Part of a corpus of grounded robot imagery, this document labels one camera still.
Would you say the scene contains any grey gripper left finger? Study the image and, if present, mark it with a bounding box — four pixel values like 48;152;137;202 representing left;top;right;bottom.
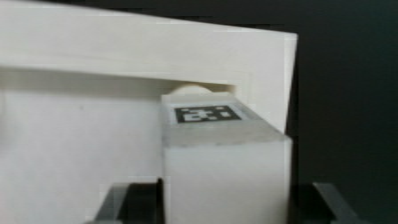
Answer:
85;183;130;224

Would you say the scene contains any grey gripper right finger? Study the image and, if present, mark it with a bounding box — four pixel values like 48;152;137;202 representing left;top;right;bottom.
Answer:
313;183;362;224

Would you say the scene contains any white square tabletop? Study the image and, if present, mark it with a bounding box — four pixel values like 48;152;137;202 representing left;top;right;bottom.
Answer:
0;0;297;224

